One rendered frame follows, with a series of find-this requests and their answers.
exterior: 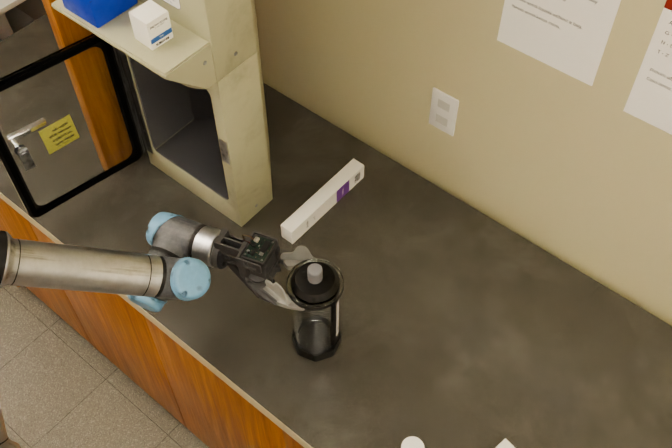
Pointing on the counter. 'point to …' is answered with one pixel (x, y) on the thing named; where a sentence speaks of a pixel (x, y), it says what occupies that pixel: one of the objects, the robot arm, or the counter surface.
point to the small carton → (151, 24)
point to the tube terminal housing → (227, 94)
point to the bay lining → (168, 103)
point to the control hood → (190, 44)
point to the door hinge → (133, 99)
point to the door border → (120, 109)
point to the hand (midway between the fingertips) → (313, 288)
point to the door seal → (122, 106)
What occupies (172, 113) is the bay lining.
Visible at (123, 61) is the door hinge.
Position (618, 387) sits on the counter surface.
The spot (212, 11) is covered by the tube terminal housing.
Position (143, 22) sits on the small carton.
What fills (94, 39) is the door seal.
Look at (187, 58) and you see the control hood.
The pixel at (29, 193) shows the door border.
